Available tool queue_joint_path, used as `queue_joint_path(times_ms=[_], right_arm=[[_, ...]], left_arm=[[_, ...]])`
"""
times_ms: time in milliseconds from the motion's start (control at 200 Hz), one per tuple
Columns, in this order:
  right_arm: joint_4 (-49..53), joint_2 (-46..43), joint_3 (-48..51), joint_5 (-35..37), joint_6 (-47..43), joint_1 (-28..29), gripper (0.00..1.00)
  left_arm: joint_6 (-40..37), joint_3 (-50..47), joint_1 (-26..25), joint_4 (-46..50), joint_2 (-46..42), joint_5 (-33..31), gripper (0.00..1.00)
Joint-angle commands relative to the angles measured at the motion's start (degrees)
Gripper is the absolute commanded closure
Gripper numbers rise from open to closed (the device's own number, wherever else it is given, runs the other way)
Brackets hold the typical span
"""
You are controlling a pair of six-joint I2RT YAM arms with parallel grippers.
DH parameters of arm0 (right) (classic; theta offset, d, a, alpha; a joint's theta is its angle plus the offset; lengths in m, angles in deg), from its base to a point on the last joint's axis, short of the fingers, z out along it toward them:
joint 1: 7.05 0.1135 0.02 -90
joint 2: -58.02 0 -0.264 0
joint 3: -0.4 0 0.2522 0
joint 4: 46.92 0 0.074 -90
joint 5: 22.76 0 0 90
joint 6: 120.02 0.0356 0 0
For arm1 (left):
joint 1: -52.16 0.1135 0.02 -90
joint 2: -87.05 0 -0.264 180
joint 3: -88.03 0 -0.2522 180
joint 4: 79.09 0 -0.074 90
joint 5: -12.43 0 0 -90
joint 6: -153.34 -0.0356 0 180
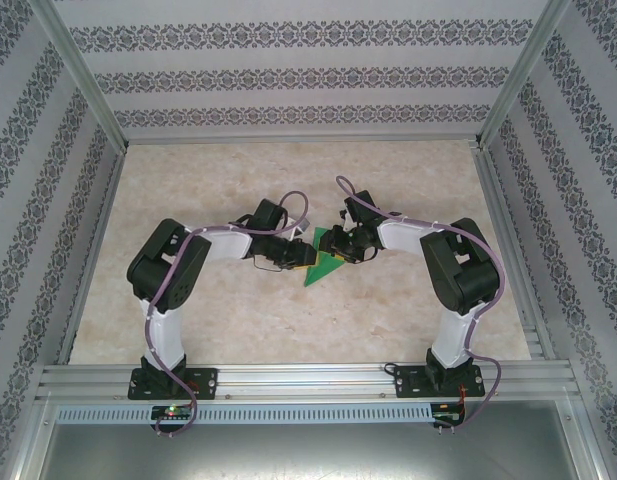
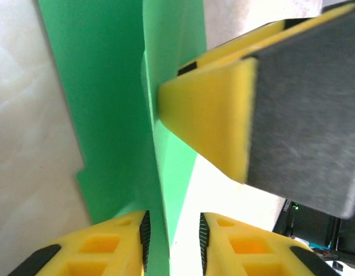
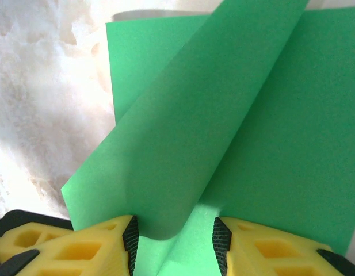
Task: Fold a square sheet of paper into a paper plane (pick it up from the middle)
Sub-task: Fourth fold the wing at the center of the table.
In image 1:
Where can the green paper sheet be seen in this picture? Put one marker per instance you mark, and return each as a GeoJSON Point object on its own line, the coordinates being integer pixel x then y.
{"type": "Point", "coordinates": [320, 272]}

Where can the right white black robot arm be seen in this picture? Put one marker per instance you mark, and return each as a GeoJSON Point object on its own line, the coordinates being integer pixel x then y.
{"type": "Point", "coordinates": [453, 345]}

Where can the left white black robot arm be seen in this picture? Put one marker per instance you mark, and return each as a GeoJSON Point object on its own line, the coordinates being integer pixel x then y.
{"type": "Point", "coordinates": [165, 335]}

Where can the sheet metal tray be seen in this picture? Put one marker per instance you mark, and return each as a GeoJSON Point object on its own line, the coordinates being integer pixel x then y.
{"type": "Point", "coordinates": [308, 452]}

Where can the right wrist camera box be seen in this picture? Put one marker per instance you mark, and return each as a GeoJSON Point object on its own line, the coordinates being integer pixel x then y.
{"type": "Point", "coordinates": [360, 207]}

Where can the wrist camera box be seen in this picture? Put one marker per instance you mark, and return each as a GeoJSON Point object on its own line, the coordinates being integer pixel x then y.
{"type": "Point", "coordinates": [360, 207]}
{"type": "Point", "coordinates": [268, 215]}

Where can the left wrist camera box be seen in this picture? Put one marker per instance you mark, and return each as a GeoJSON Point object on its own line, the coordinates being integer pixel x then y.
{"type": "Point", "coordinates": [268, 215]}

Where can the aluminium mounting rail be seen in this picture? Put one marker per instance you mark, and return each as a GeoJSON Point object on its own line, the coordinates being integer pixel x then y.
{"type": "Point", "coordinates": [308, 380]}

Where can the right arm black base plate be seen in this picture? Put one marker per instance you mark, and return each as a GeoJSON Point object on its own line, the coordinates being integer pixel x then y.
{"type": "Point", "coordinates": [408, 382]}

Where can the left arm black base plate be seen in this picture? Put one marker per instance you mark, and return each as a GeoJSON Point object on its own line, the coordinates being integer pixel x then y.
{"type": "Point", "coordinates": [205, 382]}

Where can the aluminium frame post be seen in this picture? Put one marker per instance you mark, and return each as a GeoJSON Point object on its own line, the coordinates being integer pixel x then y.
{"type": "Point", "coordinates": [83, 75]}
{"type": "Point", "coordinates": [523, 75]}

